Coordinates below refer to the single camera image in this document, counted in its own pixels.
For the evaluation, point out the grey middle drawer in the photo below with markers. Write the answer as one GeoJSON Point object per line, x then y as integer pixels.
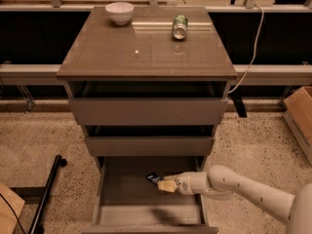
{"type": "Point", "coordinates": [149, 140]}

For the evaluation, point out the cardboard box at right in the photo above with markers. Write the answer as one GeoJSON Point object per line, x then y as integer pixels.
{"type": "Point", "coordinates": [299, 118]}

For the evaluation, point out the grey three-drawer cabinet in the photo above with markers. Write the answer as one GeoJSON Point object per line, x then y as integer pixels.
{"type": "Point", "coordinates": [144, 50]}

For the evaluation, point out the white ceramic bowl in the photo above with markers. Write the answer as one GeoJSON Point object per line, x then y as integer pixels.
{"type": "Point", "coordinates": [120, 12]}

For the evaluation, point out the grey top drawer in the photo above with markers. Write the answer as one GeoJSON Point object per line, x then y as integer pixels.
{"type": "Point", "coordinates": [173, 103]}

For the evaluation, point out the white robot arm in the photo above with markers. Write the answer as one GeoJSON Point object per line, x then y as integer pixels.
{"type": "Point", "coordinates": [220, 183]}

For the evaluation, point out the grey open bottom drawer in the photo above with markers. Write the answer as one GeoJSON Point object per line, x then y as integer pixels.
{"type": "Point", "coordinates": [127, 203]}

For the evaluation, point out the black metal stand leg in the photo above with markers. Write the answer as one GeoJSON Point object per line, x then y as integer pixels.
{"type": "Point", "coordinates": [40, 195]}

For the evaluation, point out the blue rxbar blueberry packet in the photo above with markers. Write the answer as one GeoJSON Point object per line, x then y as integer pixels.
{"type": "Point", "coordinates": [154, 178]}

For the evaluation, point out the cardboard piece at left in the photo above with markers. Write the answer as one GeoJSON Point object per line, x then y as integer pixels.
{"type": "Point", "coordinates": [11, 205]}

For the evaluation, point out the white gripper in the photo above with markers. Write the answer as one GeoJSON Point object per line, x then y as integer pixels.
{"type": "Point", "coordinates": [182, 182]}

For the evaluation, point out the green soda can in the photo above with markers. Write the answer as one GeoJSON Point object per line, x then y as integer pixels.
{"type": "Point", "coordinates": [180, 25]}

